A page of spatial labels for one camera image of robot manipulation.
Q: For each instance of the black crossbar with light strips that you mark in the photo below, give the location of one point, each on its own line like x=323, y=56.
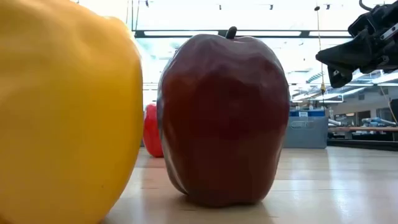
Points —
x=306, y=33

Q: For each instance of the grey translucent bin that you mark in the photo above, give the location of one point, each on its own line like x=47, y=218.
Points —
x=306, y=133

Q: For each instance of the black aluminium table frame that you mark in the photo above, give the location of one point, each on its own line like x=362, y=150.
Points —
x=363, y=144

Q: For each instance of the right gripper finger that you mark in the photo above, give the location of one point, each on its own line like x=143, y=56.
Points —
x=339, y=77
x=348, y=53

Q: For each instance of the dark red apple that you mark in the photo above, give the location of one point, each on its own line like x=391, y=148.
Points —
x=222, y=124

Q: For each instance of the yellow bell pepper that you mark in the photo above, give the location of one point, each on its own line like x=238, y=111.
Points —
x=62, y=109

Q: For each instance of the wooden background table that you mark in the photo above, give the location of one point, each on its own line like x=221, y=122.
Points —
x=363, y=128

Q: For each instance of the light blue machine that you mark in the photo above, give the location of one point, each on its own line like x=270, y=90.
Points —
x=373, y=120

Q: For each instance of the blue storage box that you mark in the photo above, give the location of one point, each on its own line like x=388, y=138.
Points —
x=314, y=113

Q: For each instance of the red bell pepper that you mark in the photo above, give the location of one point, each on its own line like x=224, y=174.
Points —
x=151, y=130

